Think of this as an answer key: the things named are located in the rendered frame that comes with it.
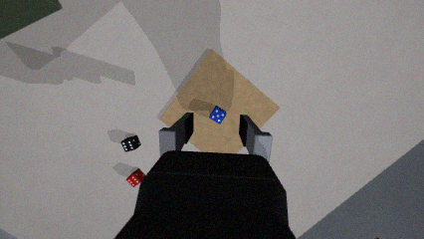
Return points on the blue die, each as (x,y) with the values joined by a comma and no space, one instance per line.
(218,115)

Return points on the tan square mat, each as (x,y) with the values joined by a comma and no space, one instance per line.
(217,83)

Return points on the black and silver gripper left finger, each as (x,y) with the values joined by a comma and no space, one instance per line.
(174,137)

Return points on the black die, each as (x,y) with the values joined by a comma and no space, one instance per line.
(130,143)

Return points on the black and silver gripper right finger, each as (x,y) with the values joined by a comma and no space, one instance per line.
(256,141)

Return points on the red die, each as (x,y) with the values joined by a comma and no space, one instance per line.
(135,178)

